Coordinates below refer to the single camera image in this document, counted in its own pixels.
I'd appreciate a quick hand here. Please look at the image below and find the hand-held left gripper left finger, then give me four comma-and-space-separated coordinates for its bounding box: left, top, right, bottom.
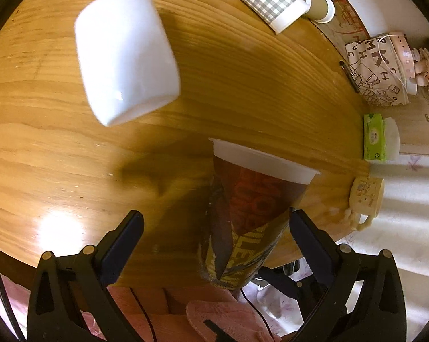
27, 210, 145, 342

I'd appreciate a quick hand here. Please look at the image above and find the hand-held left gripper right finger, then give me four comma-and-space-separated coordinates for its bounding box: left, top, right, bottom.
289, 209, 408, 342

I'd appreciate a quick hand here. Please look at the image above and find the printed brown paper cup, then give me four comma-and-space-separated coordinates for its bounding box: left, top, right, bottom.
199, 137, 322, 290

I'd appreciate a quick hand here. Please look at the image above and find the large white ceramic cup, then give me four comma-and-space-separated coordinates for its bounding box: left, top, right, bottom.
74, 0, 181, 127

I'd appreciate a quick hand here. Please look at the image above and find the tan paper cup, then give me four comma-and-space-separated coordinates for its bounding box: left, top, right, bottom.
300, 0, 335, 24

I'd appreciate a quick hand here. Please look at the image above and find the black plastic object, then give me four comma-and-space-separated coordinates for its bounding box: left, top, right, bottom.
259, 266, 313, 302

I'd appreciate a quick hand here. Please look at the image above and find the yellow cartoon mug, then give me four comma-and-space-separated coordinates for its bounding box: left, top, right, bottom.
344, 176, 384, 231

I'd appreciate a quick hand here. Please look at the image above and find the pink slipper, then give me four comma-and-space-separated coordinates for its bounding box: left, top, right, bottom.
186, 294, 283, 342

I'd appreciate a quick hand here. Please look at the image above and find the green tissue packet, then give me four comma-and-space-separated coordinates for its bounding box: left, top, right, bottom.
363, 113, 400, 162

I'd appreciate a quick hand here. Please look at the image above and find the black pen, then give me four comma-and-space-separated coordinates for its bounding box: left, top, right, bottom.
339, 60, 360, 94

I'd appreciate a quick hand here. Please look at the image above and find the printed cloth bag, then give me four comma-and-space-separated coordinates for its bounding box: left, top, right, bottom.
345, 34, 410, 107

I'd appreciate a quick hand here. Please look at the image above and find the small doll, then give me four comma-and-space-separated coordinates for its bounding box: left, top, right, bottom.
412, 39, 429, 97

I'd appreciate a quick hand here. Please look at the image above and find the pink round device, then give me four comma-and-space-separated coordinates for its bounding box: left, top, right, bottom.
388, 32, 415, 80

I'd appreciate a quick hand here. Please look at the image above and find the cardboard box with red print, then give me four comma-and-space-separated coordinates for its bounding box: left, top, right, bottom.
321, 0, 373, 45

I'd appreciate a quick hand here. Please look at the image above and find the black cable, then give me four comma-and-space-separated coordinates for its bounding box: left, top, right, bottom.
240, 288, 276, 342
129, 287, 155, 342

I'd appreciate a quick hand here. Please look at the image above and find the black strap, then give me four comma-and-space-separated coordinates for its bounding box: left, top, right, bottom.
0, 242, 23, 342

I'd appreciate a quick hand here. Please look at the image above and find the white cable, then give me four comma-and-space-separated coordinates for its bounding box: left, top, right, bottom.
375, 33, 409, 95

